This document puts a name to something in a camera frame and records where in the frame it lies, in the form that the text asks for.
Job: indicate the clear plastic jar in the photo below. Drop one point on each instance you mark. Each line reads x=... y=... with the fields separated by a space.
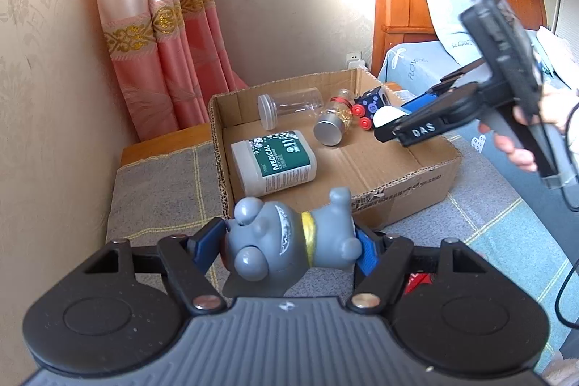
x=294 y=103

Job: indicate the white cloth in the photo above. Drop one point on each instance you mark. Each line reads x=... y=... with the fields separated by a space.
x=561 y=51

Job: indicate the pink curtain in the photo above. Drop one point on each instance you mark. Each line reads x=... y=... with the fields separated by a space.
x=149 y=28

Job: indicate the light blue earbud case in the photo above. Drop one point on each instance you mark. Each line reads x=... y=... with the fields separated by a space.
x=386 y=114

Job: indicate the black toy train car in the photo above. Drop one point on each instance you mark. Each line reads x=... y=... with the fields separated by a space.
x=373 y=99

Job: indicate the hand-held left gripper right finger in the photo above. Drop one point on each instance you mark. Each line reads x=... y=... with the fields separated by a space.
x=368 y=252

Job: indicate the person's right hand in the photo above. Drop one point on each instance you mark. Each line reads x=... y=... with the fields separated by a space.
x=561 y=110

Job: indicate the red toy train car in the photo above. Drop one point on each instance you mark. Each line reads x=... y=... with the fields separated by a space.
x=417 y=283

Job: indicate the light blue pillow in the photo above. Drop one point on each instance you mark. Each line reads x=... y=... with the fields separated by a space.
x=445 y=19

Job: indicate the brown cardboard box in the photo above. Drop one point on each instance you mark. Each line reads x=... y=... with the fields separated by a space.
x=353 y=169

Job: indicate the glass jar of gold pins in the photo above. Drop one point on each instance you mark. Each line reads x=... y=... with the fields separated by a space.
x=328 y=130

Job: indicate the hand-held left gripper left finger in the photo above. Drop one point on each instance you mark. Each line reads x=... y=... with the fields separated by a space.
x=208 y=241

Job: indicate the white wall socket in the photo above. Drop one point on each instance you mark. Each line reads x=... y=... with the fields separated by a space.
x=356 y=61

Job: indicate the plaid table cloth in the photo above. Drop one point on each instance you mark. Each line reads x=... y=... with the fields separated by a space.
x=158 y=196

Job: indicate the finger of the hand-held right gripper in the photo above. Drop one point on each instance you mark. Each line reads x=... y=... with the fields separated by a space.
x=461 y=75
x=423 y=103

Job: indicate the white bottle with green label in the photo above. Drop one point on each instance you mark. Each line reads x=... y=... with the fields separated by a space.
x=271 y=164

